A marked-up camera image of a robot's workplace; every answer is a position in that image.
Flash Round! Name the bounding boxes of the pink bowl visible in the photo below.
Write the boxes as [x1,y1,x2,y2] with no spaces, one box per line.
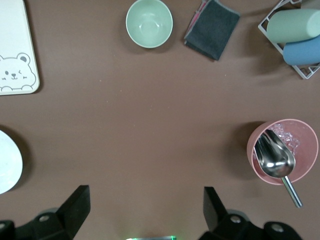
[246,118,319,186]

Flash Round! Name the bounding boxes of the pale green cup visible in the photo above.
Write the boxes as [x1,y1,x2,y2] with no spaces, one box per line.
[266,8,320,44]

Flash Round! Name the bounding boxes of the white round plate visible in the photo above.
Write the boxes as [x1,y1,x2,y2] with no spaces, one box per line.
[0,129,24,195]

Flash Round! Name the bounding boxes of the folded grey cloth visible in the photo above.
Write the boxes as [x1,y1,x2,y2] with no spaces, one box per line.
[184,0,241,61]

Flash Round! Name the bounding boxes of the cream bear print tray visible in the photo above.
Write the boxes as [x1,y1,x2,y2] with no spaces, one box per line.
[0,0,41,96]

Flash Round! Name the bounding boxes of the light blue cup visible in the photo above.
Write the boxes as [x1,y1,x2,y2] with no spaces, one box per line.
[282,34,320,66]

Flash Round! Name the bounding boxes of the clear ice cubes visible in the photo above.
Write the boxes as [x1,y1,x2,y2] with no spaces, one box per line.
[271,123,301,154]

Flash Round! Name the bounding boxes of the white wire rack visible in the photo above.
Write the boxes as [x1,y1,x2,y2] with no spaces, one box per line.
[258,0,320,80]

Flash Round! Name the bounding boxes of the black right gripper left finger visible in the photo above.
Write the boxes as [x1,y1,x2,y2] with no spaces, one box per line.
[0,184,91,240]

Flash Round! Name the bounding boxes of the mint green bowl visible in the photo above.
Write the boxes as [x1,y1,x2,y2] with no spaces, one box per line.
[125,0,174,49]

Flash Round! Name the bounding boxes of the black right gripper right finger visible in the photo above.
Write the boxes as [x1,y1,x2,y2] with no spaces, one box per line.
[198,186,303,240]

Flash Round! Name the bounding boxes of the metal scoop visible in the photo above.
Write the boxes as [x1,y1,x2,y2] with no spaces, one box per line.
[253,129,304,209]

